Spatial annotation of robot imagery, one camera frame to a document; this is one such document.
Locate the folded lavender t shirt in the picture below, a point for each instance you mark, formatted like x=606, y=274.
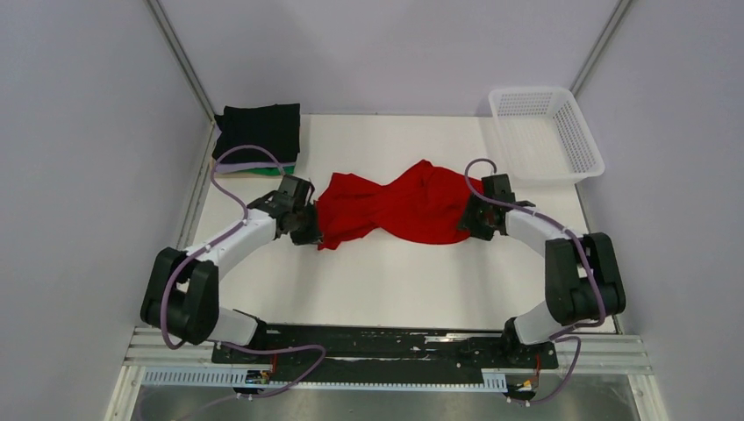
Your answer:
x=234, y=167

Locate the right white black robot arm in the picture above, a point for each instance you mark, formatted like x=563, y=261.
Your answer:
x=582, y=281

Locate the white plastic basket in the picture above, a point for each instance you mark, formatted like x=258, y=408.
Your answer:
x=543, y=137

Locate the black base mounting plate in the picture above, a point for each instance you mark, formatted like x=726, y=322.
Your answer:
x=358, y=353

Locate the red t shirt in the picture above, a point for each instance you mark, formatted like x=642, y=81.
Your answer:
x=423, y=205

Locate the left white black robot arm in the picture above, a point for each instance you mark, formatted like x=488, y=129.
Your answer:
x=182, y=295

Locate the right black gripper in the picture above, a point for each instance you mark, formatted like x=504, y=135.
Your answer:
x=472, y=228

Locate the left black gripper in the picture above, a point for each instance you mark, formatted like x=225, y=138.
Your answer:
x=313, y=236

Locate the folded green t shirt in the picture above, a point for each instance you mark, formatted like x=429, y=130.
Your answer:
x=286, y=170

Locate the white slotted cable duct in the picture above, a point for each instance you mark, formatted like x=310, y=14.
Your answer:
x=244, y=378

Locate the folded black t shirt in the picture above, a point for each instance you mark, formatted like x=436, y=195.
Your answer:
x=275, y=128

